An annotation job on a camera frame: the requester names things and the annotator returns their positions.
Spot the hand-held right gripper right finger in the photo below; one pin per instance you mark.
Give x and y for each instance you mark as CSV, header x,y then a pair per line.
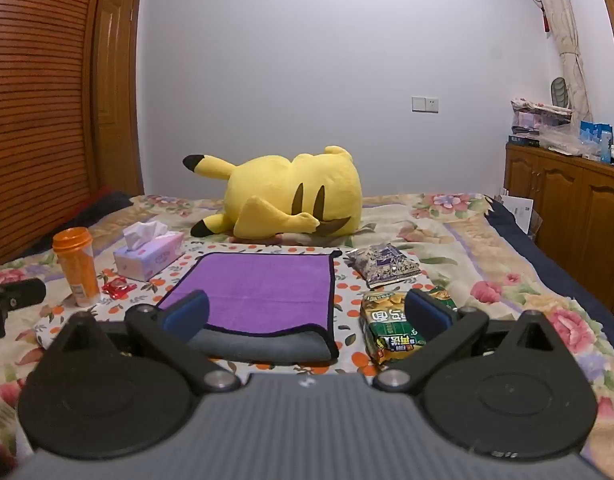
x,y
426,313

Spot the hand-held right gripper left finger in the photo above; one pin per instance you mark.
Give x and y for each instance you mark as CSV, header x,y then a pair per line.
x,y
191,312

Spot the purple and grey towel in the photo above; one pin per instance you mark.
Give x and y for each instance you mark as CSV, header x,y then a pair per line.
x,y
267,290

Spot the green snack packet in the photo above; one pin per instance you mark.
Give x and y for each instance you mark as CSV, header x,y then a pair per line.
x,y
387,327

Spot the orange plastic bottle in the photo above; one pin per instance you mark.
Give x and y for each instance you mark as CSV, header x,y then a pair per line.
x,y
77,270

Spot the purple snack packet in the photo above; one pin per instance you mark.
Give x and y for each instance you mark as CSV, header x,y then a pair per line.
x,y
384,263

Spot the pink tissue box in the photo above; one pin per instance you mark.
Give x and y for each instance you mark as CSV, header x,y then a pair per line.
x,y
147,257

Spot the red candy wrapper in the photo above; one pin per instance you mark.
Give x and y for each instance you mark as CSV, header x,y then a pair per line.
x,y
118,287

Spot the floral blanket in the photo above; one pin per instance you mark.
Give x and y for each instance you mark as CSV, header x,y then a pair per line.
x,y
507,285

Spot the white cardboard box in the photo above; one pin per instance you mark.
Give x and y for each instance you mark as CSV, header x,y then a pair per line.
x,y
518,210

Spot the dark blue bed sheet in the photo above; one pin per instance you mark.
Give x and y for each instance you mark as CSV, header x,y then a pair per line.
x,y
562,270

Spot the yellow plush toy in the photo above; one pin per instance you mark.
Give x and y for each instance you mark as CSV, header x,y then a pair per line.
x,y
292,195

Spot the wooden cabinet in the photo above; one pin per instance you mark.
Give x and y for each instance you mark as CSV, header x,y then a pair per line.
x,y
572,210

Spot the slatted wooden wardrobe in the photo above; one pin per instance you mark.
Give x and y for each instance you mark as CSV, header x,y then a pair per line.
x,y
37,110

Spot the wooden door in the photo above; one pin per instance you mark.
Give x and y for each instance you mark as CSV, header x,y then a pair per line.
x,y
116,100

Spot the stack of packaged goods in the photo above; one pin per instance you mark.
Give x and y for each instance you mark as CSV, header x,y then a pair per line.
x,y
534,120

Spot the clear plastic bag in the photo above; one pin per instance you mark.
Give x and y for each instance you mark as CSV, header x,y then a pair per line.
x,y
567,141

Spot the blue and white boxes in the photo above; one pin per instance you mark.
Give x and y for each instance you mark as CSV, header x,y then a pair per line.
x,y
594,135

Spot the small grey fan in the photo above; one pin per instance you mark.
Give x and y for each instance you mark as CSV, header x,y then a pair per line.
x,y
558,91

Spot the beige patterned curtain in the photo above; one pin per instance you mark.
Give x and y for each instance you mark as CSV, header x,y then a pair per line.
x,y
562,20

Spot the white wall socket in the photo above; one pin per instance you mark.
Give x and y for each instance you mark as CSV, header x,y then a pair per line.
x,y
425,104

